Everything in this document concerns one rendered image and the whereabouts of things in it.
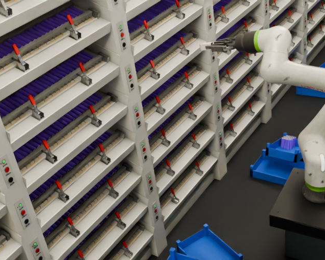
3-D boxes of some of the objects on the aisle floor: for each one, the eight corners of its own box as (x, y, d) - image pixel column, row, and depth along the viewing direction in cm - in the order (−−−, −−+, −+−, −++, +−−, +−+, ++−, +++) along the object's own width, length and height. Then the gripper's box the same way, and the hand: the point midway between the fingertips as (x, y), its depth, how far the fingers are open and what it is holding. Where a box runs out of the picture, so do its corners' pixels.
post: (271, 116, 368) (264, -159, 274) (266, 123, 362) (257, -157, 268) (246, 112, 378) (231, -156, 285) (240, 118, 372) (224, -153, 278)
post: (227, 172, 321) (200, -137, 228) (220, 180, 315) (190, -134, 221) (199, 164, 332) (163, -134, 238) (192, 172, 326) (152, -131, 232)
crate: (309, 169, 312) (309, 159, 308) (296, 189, 299) (296, 178, 294) (263, 158, 328) (263, 148, 323) (250, 176, 314) (249, 166, 310)
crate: (282, 143, 339) (284, 132, 336) (312, 150, 328) (314, 139, 326) (264, 155, 315) (266, 143, 312) (296, 163, 304) (298, 150, 302)
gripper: (242, 57, 213) (195, 60, 228) (255, 44, 222) (209, 48, 237) (238, 40, 210) (191, 45, 225) (251, 28, 219) (205, 33, 234)
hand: (207, 46), depth 229 cm, fingers closed
